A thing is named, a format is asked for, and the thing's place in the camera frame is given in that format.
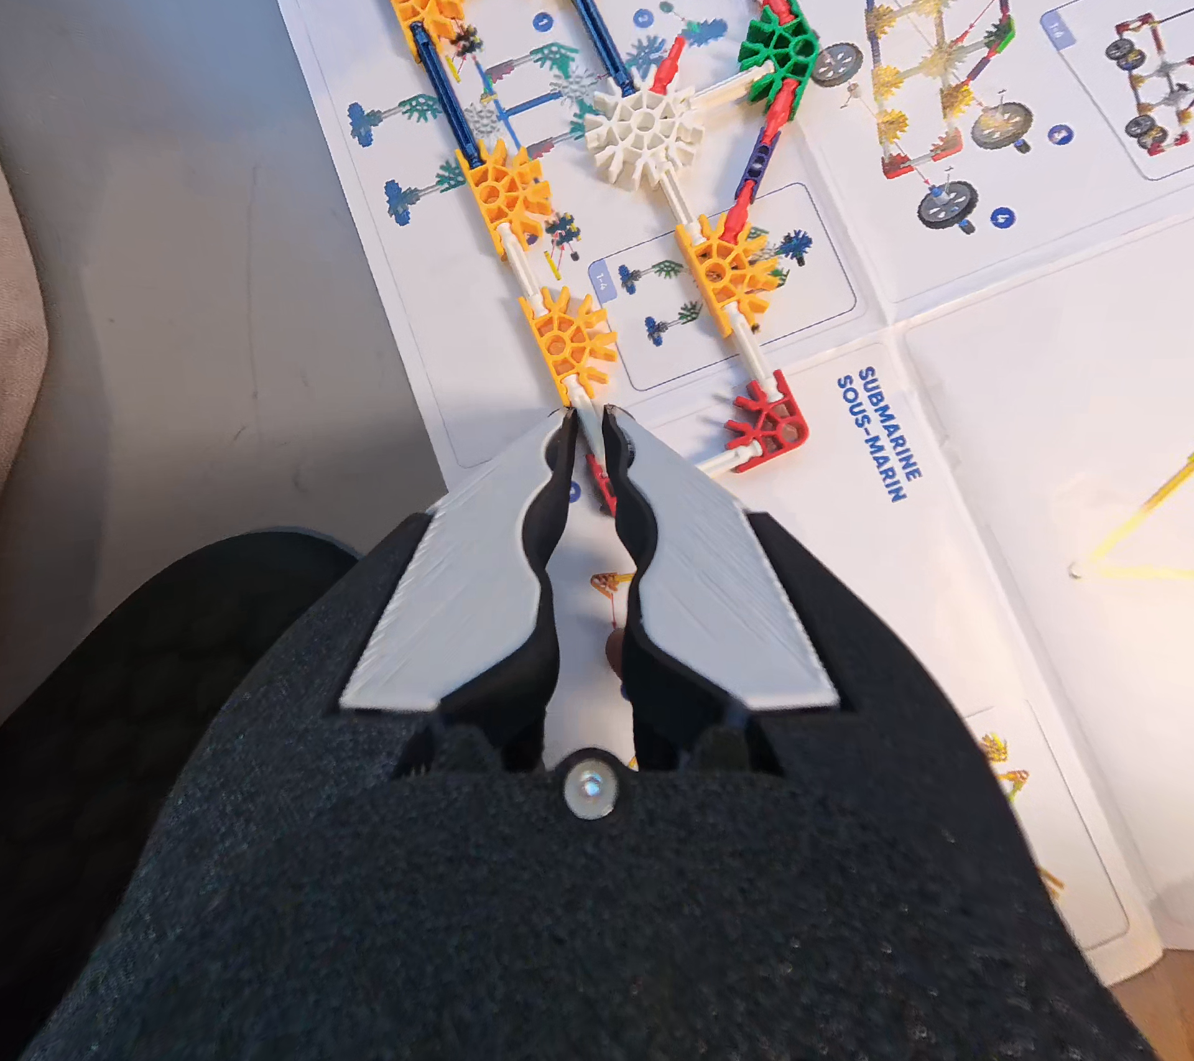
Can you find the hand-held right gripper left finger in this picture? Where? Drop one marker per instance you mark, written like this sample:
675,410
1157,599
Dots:
443,613

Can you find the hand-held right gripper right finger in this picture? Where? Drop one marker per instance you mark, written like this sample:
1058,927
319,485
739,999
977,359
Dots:
737,613

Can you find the colourful rod connector toy model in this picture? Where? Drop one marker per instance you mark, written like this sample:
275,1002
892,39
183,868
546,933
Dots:
559,146

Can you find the toy building instruction sheet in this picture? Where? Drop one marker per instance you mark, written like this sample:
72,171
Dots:
1008,389

